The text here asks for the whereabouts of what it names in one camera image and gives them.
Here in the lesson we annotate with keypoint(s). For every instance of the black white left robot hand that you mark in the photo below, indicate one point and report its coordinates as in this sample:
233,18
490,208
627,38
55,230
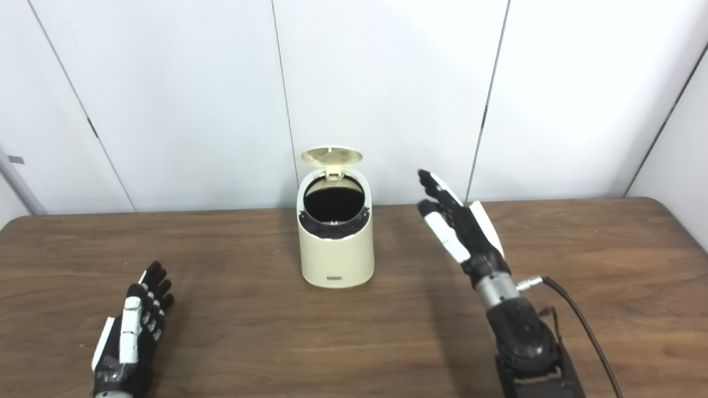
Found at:
133,331

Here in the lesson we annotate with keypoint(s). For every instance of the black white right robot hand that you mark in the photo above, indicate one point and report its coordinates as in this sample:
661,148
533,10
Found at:
464,226

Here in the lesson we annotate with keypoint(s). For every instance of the round cream bin lid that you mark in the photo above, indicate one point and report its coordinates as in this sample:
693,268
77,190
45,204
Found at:
332,156

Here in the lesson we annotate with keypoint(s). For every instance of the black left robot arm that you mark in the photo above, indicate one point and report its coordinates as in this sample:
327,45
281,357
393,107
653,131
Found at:
113,395

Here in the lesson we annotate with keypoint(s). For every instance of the cream-colored bin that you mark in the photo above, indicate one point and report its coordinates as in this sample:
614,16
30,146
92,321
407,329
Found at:
336,249

